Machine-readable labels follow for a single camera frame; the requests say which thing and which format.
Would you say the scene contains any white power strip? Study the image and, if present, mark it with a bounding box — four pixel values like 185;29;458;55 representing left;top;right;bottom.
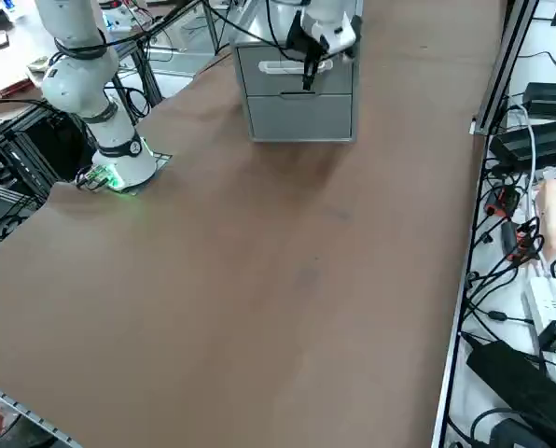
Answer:
521;274;556;391

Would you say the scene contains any gray steel cabinet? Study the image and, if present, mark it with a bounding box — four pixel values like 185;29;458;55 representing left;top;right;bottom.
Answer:
230;0;366;144

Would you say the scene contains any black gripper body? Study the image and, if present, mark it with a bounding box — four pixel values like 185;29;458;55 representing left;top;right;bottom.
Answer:
286;9;329;62

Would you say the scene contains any gray drawer with recessed grip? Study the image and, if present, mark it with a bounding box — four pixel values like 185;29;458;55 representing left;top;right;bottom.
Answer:
245;94;354;140

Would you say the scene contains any gray drawer with white handle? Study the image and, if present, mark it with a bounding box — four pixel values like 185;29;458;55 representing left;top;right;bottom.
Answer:
236;45;354;97

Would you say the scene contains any white cable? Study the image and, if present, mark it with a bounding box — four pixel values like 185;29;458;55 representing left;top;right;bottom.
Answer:
510;105;552;281

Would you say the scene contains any large black power brick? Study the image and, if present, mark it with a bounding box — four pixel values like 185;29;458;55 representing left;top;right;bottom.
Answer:
466;339;556;447

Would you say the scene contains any red and black plug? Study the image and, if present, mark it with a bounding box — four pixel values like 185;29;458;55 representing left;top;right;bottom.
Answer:
505;218;543;262
485;184;521;218

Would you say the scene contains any aluminium frame profile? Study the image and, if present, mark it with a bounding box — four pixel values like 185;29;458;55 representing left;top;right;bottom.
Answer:
468;0;540;136

